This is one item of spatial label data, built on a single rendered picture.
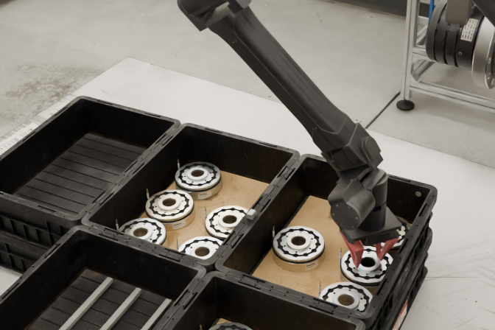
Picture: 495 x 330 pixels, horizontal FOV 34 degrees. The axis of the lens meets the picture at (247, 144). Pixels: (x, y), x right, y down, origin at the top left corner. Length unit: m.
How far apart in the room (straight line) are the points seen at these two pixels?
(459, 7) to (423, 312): 0.62
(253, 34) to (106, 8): 3.48
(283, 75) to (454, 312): 0.66
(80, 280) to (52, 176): 0.37
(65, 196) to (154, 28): 2.68
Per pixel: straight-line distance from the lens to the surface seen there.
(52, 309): 1.59
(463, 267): 1.82
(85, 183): 1.88
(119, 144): 1.99
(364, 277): 1.54
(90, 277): 1.63
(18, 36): 4.57
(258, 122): 2.25
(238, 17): 1.28
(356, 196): 1.38
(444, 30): 1.72
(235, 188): 1.80
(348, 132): 1.38
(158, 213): 1.70
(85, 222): 1.60
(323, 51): 4.12
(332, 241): 1.65
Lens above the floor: 1.92
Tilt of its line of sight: 34 degrees down
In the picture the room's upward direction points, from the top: 3 degrees counter-clockwise
